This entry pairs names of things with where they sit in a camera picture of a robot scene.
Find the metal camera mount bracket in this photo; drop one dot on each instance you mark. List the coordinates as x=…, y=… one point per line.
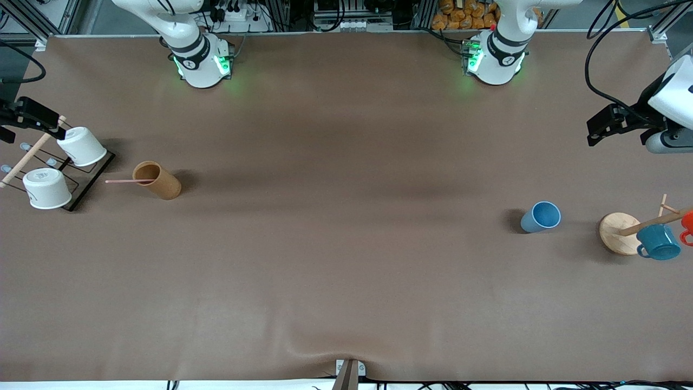
x=349, y=375

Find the teal enamel mug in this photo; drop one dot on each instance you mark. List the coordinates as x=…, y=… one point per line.
x=658, y=242

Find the bamboo cup holder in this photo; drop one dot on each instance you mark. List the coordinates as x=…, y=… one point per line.
x=165, y=187

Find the white electronic device box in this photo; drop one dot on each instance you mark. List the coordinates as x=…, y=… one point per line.
x=352, y=24

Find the white paper cup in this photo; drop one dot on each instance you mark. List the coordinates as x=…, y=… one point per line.
x=84, y=149
x=47, y=189

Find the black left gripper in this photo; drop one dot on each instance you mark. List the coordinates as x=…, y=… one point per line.
x=642, y=112

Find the light blue plastic cup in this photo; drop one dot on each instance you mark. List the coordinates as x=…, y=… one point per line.
x=536, y=222

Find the brown table cover sheet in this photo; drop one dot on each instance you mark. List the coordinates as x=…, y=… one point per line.
x=346, y=254

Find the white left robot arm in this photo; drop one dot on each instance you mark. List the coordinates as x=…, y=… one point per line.
x=495, y=59

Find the bag of orange snacks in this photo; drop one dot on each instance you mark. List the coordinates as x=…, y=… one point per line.
x=460, y=16

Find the white power strip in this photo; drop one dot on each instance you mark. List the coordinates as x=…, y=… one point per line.
x=238, y=16

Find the orange mug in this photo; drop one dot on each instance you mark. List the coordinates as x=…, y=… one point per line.
x=688, y=223

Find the pink chopstick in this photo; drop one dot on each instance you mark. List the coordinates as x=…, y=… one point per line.
x=122, y=181

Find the wooden rack rod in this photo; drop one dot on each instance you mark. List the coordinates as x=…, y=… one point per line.
x=27, y=157

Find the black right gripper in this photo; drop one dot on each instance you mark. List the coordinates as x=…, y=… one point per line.
x=6, y=115

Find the wooden mug tree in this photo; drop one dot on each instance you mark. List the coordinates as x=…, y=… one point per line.
x=617, y=233

